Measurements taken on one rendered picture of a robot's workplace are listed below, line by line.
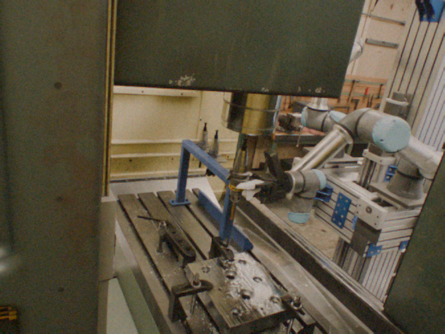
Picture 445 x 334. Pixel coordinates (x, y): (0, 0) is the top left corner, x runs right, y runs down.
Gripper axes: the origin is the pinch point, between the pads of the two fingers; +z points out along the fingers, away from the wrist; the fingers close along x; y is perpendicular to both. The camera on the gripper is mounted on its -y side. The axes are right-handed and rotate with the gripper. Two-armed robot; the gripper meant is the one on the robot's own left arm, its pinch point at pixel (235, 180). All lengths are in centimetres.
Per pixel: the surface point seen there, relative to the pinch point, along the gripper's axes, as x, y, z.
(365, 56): 246, -38, -330
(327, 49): -12.6, -40.7, -11.7
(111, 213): -23.7, -6.7, 42.1
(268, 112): -8.0, -22.9, -1.1
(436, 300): -37, 33, -65
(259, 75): -12.6, -32.6, 7.3
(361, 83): 238, -5, -326
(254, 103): -6.9, -24.9, 3.1
